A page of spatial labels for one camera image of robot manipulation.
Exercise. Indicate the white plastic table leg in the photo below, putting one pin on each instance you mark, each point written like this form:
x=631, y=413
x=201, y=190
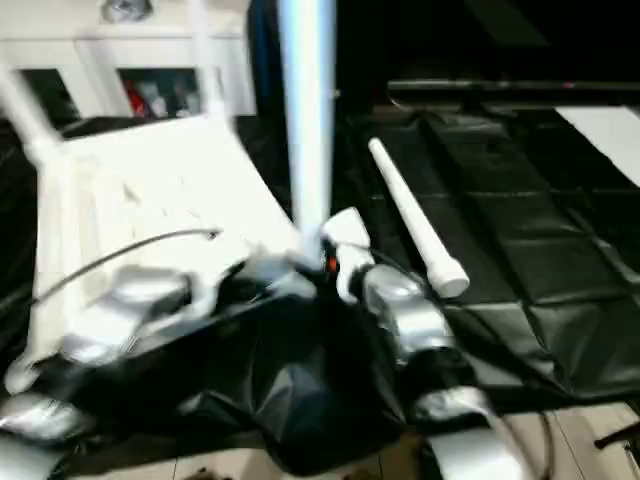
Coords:
x=27, y=110
x=210, y=65
x=307, y=125
x=415, y=210

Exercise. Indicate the white plastic table top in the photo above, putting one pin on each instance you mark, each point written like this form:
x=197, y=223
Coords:
x=150, y=175

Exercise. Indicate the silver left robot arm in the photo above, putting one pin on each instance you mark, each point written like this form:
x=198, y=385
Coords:
x=115, y=310

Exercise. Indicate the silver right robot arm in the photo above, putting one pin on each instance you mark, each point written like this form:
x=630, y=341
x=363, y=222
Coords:
x=410, y=310

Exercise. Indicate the black work mat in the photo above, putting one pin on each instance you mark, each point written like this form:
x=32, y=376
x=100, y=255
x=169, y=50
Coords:
x=500, y=250

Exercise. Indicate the dark robot foot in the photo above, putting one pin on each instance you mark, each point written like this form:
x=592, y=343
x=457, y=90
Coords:
x=207, y=474

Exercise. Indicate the red packet behind glass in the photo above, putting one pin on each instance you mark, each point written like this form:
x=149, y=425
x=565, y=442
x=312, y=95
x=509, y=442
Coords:
x=136, y=100

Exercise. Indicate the long black bar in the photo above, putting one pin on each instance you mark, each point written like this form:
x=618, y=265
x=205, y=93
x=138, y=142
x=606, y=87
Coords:
x=500, y=92

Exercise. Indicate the white glass-door cabinet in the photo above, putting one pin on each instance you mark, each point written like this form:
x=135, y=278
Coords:
x=100, y=50

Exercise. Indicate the flat white sheet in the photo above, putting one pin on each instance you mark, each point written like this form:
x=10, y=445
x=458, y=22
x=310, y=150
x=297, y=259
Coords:
x=605, y=140

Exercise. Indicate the patterned bowl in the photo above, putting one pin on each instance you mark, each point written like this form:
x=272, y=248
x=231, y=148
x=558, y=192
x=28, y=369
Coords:
x=127, y=9

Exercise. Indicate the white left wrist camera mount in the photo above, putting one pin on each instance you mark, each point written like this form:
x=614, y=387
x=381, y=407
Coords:
x=210, y=290

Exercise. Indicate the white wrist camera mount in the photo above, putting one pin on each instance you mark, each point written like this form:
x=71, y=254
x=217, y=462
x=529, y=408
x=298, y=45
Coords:
x=350, y=230
x=210, y=290

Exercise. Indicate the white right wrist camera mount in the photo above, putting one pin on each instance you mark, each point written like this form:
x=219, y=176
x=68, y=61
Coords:
x=350, y=230

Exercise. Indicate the dark blue upright post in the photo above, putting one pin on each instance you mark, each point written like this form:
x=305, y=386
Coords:
x=262, y=55

